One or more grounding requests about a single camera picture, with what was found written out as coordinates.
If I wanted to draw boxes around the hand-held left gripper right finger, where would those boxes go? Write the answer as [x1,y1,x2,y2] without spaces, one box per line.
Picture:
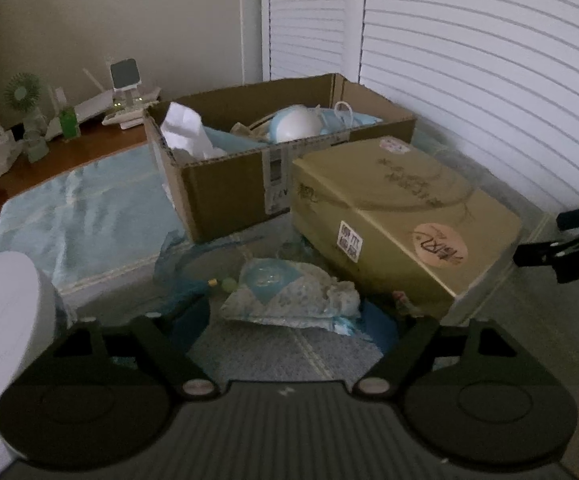
[353,305,520,400]

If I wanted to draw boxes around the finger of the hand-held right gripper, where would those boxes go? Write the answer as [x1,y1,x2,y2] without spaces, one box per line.
[513,227,579,267]

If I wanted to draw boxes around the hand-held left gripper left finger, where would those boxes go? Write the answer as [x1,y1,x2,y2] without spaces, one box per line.
[54,294,218,400]

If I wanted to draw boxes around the patterned blue white pouch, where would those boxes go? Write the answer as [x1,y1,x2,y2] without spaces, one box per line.
[218,257,363,335]

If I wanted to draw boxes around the brown cardboard box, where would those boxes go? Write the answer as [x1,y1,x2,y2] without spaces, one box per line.
[144,72,418,244]

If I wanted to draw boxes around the white cloth bag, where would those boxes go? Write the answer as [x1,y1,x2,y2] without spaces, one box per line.
[162,102,226,162]

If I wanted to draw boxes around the light blue face mask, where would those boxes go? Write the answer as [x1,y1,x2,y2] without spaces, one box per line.
[314,102,385,134]

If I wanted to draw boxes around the blue and white plush toy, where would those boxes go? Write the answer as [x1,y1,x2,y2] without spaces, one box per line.
[268,107,323,144]

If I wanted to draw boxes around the teal mesh ribbon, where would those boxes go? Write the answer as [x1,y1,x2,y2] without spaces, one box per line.
[154,229,253,313]

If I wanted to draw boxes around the golden closed carton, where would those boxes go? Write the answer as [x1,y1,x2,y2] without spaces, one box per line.
[289,135,523,322]

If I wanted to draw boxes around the light blue satin blanket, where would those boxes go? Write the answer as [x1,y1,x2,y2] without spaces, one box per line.
[0,144,193,307]

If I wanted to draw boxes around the white cylinder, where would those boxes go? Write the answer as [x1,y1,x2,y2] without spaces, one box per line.
[0,252,61,422]

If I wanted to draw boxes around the wooden side table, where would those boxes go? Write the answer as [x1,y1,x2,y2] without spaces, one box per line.
[0,119,161,203]

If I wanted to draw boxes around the green bottle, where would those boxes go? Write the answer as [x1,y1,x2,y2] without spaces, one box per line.
[60,105,81,139]

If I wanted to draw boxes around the white router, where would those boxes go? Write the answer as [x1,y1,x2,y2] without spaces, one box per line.
[44,67,161,139]

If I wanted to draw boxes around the white charger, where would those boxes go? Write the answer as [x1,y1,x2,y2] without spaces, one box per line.
[0,122,24,179]

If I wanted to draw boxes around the small green desk fan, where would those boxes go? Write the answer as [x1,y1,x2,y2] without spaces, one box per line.
[4,72,50,163]

